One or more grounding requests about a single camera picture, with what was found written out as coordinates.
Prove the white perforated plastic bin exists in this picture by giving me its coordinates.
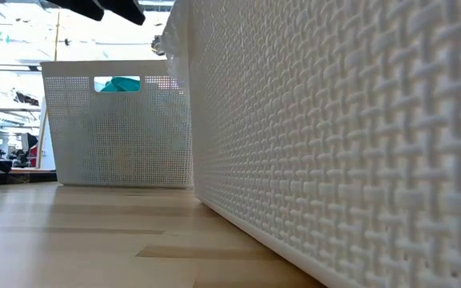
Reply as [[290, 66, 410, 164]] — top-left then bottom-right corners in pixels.
[[186, 0, 461, 288], [40, 59, 194, 189]]

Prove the black metal table frame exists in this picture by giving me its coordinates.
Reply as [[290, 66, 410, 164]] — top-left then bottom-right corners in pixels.
[[0, 150, 58, 188]]

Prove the round dark background object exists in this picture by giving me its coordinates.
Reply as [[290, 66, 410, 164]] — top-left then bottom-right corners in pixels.
[[151, 34, 166, 56]]

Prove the small dark background object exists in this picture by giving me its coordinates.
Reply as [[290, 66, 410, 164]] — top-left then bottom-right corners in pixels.
[[13, 90, 41, 107]]

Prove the black and red chair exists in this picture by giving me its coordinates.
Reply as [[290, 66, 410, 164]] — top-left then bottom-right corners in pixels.
[[20, 131, 40, 167]]

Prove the teal shirt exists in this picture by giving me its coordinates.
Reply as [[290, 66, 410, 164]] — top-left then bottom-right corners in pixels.
[[100, 76, 142, 94]]

